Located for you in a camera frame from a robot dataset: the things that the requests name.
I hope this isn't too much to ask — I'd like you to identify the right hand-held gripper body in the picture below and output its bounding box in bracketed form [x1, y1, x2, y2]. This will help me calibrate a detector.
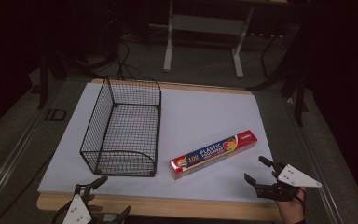
[254, 161, 323, 202]

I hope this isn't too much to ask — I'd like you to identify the person's left hand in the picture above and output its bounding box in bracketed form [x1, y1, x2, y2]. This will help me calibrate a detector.
[88, 194, 104, 215]

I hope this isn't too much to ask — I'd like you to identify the white table sheet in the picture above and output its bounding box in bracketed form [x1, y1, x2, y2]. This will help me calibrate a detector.
[37, 81, 278, 203]

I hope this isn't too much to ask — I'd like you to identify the person's right hand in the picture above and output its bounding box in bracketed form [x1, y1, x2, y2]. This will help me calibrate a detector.
[274, 187, 307, 224]

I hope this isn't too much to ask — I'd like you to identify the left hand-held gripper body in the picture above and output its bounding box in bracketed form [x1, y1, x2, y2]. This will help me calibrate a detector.
[62, 183, 117, 224]

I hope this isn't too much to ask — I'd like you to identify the white metal stand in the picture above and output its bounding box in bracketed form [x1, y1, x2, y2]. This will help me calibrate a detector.
[162, 0, 255, 79]

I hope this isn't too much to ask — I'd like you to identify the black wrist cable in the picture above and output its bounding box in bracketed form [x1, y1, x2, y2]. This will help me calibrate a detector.
[294, 187, 307, 217]

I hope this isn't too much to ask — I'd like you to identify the black floor bracket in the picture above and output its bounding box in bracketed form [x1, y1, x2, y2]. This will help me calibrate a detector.
[44, 108, 67, 122]

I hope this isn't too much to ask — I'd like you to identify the black wire basket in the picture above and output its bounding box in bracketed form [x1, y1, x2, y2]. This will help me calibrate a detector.
[79, 77, 162, 178]

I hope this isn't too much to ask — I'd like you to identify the black cable bundle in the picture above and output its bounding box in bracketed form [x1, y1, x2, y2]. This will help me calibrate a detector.
[83, 18, 142, 80]

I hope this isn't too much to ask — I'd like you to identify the red and blue wrap box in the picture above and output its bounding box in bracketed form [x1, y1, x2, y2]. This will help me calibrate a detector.
[169, 129, 258, 181]

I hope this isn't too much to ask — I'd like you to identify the metal floor rail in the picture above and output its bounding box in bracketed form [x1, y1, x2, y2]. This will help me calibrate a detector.
[285, 97, 344, 224]
[0, 106, 46, 216]

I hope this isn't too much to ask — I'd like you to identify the black stand leg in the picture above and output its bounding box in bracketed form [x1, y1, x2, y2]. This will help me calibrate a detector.
[294, 70, 309, 127]
[38, 46, 49, 110]

